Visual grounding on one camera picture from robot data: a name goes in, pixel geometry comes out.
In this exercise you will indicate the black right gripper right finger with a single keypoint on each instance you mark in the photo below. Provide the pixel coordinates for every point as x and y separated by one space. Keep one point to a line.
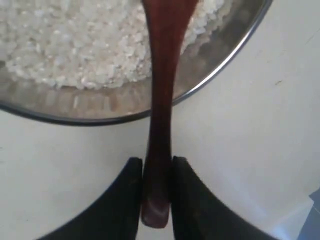
197 214

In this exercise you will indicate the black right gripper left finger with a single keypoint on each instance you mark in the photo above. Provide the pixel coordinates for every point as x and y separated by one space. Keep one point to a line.
114 216

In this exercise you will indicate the dark red wooden spoon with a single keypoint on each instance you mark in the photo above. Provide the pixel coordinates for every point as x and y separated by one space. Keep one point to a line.
167 22

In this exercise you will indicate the steel bowl with rice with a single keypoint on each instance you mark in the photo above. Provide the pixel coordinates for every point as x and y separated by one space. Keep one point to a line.
88 62

